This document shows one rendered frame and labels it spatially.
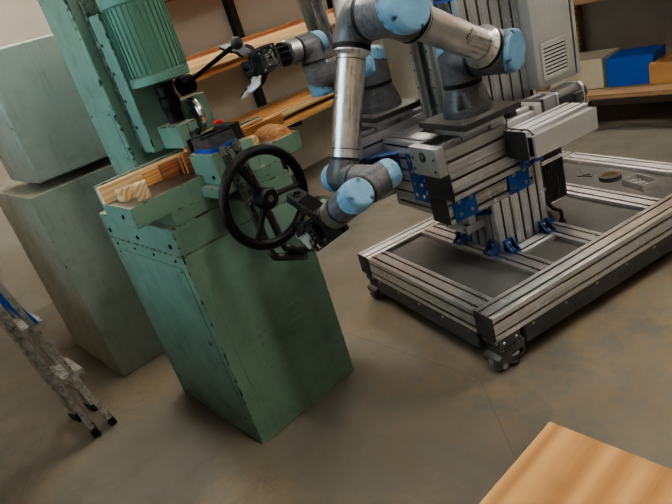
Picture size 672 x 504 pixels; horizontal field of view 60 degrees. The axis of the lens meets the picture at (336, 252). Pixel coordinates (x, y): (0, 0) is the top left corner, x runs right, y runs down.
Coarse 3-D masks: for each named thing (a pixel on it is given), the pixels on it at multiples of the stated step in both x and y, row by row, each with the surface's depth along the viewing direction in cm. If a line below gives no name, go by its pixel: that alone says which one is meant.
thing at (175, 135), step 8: (184, 120) 176; (192, 120) 173; (160, 128) 178; (168, 128) 174; (176, 128) 170; (184, 128) 171; (192, 128) 173; (160, 136) 181; (168, 136) 176; (176, 136) 172; (184, 136) 172; (192, 136) 173; (168, 144) 179; (176, 144) 175; (184, 144) 172
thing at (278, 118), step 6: (276, 114) 198; (282, 114) 198; (264, 120) 194; (270, 120) 195; (276, 120) 197; (282, 120) 198; (252, 126) 191; (258, 126) 192; (246, 132) 190; (252, 132) 191; (156, 168) 171; (144, 174) 169; (150, 174) 170; (156, 174) 172; (150, 180) 171; (156, 180) 172
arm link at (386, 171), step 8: (384, 160) 139; (392, 160) 139; (352, 168) 142; (360, 168) 140; (368, 168) 138; (376, 168) 136; (384, 168) 137; (392, 168) 137; (352, 176) 141; (360, 176) 135; (368, 176) 134; (376, 176) 135; (384, 176) 136; (392, 176) 137; (400, 176) 139; (376, 184) 134; (384, 184) 136; (392, 184) 137; (376, 192) 134; (384, 192) 137; (376, 200) 136
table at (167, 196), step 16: (272, 144) 179; (288, 144) 182; (272, 160) 179; (176, 176) 172; (192, 176) 166; (256, 176) 165; (160, 192) 159; (176, 192) 160; (192, 192) 163; (208, 192) 162; (112, 208) 162; (128, 208) 153; (144, 208) 155; (160, 208) 158; (176, 208) 161; (128, 224) 159; (144, 224) 155
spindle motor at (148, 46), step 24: (96, 0) 157; (120, 0) 153; (144, 0) 156; (120, 24) 156; (144, 24) 157; (168, 24) 162; (120, 48) 161; (144, 48) 159; (168, 48) 162; (144, 72) 161; (168, 72) 162
